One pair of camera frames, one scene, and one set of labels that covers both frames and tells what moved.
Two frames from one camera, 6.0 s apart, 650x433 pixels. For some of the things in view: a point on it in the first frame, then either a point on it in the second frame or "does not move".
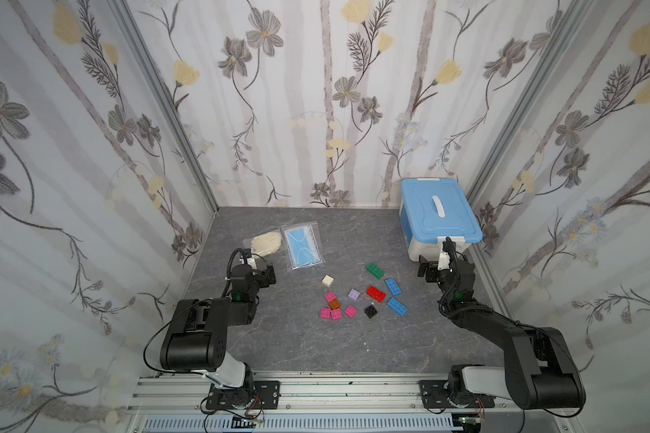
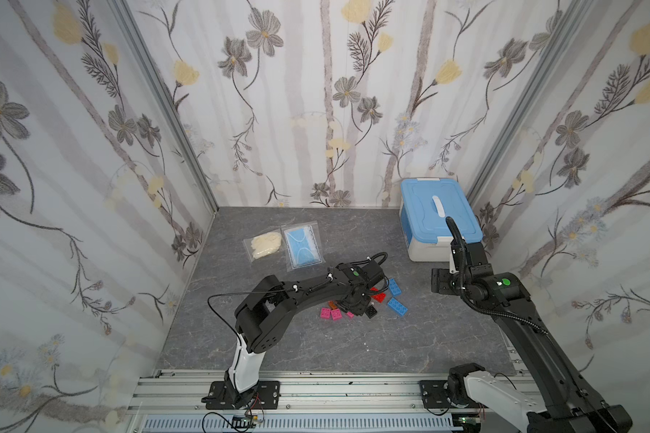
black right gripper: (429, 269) -> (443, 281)
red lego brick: (376, 293) does not move
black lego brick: (370, 311) does not move
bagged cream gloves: (264, 244) does not move
